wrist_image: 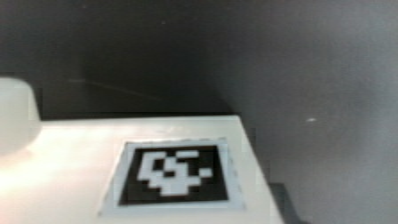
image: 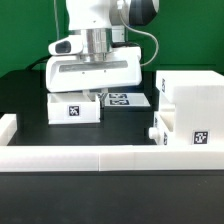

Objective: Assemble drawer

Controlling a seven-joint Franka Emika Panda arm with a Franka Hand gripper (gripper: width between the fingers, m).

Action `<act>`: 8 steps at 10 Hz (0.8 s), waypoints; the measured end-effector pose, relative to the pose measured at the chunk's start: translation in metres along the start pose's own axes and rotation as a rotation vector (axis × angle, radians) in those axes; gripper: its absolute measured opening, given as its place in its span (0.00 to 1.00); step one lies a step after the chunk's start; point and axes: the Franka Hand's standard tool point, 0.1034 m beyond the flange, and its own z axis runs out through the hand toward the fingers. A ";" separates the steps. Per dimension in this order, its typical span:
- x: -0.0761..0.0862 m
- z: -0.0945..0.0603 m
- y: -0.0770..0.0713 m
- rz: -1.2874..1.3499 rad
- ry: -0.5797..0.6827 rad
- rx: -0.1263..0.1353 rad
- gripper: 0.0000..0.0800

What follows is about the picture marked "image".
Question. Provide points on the white drawer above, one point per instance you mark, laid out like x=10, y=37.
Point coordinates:
x=72, y=108
x=162, y=130

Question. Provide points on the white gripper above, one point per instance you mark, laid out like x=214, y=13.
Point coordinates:
x=70, y=73

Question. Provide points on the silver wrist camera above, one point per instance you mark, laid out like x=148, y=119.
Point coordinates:
x=70, y=45

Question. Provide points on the white drawer cabinet box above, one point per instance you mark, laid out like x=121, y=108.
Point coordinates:
x=197, y=100

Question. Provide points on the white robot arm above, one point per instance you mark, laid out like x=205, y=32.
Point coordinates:
x=91, y=57

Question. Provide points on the white U-shaped fence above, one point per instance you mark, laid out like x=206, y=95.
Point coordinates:
x=102, y=158

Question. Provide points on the white marker base plate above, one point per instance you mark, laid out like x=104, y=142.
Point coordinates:
x=125, y=100

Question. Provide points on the white front drawer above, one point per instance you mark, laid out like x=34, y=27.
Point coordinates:
x=162, y=130

